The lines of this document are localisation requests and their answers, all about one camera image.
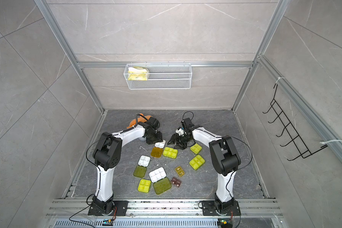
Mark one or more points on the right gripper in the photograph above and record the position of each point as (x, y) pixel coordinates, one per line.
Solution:
(175, 139)

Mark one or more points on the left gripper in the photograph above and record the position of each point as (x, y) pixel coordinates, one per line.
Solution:
(160, 138)

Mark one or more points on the small green pillbox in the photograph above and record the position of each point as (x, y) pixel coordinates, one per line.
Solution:
(196, 148)

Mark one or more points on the amber lid small pillbox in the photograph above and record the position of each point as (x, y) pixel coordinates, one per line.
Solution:
(158, 149)

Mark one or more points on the green lid six-cell pillbox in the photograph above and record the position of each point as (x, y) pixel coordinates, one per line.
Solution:
(170, 152)

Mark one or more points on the small yellow clear pillbox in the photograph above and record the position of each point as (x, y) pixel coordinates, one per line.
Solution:
(179, 170)

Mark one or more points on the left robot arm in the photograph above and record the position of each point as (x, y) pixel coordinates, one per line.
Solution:
(107, 155)

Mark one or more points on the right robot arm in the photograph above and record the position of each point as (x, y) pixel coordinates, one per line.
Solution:
(225, 160)

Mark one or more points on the orange whale toy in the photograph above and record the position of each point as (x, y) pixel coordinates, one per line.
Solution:
(132, 121)

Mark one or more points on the left green four-cell pillbox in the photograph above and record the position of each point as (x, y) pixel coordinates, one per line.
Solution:
(141, 168)

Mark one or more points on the dark red small pillbox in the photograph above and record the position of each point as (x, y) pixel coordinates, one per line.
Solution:
(176, 182)

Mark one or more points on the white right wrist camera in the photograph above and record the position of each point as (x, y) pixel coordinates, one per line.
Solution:
(180, 132)

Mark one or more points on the white wire wall basket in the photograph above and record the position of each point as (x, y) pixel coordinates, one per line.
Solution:
(162, 76)

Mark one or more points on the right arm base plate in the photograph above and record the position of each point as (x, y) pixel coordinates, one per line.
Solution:
(216, 208)

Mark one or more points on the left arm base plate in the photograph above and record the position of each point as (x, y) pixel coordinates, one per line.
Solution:
(119, 208)

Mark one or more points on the metal base rail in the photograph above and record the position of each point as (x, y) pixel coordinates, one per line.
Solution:
(163, 213)

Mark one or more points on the black wall hook rack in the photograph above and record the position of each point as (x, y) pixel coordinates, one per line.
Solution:
(289, 130)

